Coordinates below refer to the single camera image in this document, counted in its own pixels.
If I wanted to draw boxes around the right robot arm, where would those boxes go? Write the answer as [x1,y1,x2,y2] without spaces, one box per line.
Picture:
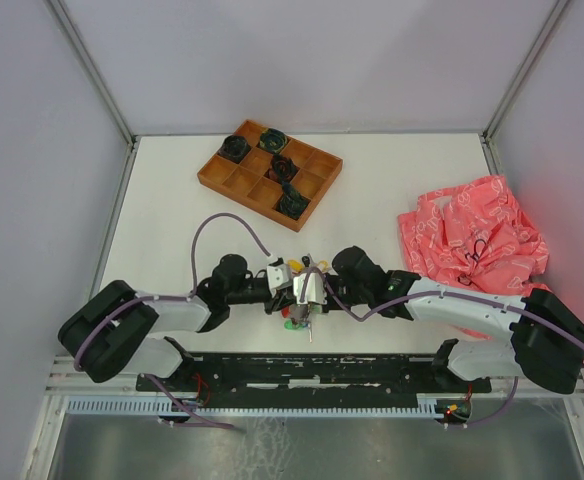
[327,246,584,395]

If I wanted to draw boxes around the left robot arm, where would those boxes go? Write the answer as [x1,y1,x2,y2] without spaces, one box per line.
[58,254,295,390]

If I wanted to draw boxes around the green leaf rolled cloth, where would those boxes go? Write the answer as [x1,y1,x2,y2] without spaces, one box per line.
[277,182,309,220]

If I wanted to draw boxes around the wooden compartment tray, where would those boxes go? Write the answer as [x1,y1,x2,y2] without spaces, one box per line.
[197,120,343,232]

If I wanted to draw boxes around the orange flower rolled cloth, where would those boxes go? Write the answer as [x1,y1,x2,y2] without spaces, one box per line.
[268,154,297,183]

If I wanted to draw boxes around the pink patterned cloth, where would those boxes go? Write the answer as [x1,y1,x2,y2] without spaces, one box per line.
[397,174,584,351]

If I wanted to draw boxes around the dark green rolled cloth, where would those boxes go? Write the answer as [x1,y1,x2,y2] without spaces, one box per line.
[258,128,288,154]

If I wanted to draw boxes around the dark floral rolled cloth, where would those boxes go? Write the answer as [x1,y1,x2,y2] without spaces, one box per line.
[218,135,251,164]

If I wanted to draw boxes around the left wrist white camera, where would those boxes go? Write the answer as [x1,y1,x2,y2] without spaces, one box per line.
[266,257,293,295]

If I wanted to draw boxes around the wrist white camera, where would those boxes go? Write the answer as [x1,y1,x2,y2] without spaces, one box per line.
[266,257,293,295]
[292,270,326,305]

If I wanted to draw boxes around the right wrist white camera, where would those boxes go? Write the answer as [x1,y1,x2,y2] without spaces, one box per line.
[292,270,326,305]

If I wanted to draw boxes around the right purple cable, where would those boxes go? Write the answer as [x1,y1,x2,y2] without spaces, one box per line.
[299,265,584,427]

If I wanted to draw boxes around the purple cable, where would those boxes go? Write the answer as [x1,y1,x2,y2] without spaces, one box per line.
[299,265,584,427]
[73,212,281,430]

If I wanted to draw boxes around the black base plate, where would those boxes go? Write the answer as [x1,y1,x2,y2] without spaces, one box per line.
[161,352,492,408]

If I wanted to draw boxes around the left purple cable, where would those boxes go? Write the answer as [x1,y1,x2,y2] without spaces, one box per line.
[73,212,281,430]

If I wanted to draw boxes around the grey cable duct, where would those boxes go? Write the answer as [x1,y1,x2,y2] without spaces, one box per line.
[66,395,443,419]

